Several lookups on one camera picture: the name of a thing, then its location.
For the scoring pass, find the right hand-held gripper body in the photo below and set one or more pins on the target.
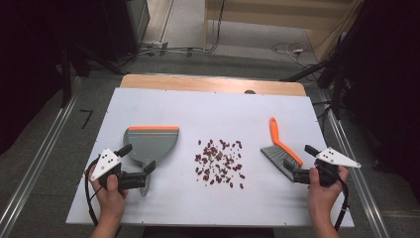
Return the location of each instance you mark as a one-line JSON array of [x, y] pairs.
[[333, 158]]

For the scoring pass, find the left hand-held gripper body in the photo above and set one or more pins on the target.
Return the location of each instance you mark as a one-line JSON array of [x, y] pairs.
[[105, 163]]

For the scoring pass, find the wooden table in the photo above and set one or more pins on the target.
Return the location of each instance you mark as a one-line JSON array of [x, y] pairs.
[[211, 83]]

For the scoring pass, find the white table board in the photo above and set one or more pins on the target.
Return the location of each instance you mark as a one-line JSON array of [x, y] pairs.
[[204, 205]]

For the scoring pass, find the dark cabinet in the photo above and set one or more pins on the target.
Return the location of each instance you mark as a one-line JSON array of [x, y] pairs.
[[122, 29]]

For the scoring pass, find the person's left hand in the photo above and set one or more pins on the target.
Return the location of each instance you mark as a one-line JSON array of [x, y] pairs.
[[110, 201]]

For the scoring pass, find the metal floor rail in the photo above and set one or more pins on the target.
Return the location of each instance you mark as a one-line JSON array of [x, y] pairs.
[[360, 198], [36, 152]]

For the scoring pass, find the person's right hand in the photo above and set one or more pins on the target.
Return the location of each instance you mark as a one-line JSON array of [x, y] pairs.
[[322, 201]]

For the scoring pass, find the pile of red beans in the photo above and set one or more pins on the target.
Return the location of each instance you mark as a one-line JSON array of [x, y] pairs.
[[219, 163]]

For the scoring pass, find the grey dustpan with orange edge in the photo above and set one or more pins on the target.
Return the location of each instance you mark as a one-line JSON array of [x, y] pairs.
[[152, 145]]

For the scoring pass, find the black stand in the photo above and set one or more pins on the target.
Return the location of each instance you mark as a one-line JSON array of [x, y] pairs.
[[66, 79], [336, 86]]

